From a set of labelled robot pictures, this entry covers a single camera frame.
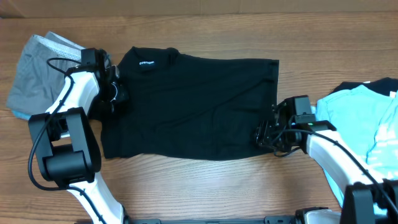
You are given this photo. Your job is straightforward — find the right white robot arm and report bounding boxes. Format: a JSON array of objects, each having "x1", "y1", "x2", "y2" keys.
[{"x1": 254, "y1": 98, "x2": 397, "y2": 223}]

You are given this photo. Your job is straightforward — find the grey folded shorts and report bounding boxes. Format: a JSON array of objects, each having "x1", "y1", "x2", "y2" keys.
[{"x1": 6, "y1": 31, "x2": 84, "y2": 116}]

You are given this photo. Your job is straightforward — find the black t-shirt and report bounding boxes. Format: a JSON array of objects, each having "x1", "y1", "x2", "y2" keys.
[{"x1": 89, "y1": 47, "x2": 279, "y2": 161}]

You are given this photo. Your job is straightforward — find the black garment under blue shirt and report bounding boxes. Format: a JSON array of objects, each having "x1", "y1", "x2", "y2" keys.
[{"x1": 331, "y1": 77, "x2": 397, "y2": 96}]

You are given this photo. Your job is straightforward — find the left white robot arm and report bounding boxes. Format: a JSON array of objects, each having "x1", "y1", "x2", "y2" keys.
[{"x1": 27, "y1": 65, "x2": 131, "y2": 223}]

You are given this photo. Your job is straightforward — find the light blue t-shirt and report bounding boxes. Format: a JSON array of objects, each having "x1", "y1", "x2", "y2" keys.
[{"x1": 313, "y1": 84, "x2": 398, "y2": 215}]

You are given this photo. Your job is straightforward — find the light blue cloth under shorts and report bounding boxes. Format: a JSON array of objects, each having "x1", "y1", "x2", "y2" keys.
[{"x1": 12, "y1": 110, "x2": 31, "y2": 121}]

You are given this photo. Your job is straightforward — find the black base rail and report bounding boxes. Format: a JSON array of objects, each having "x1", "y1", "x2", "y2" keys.
[{"x1": 74, "y1": 215, "x2": 343, "y2": 224}]

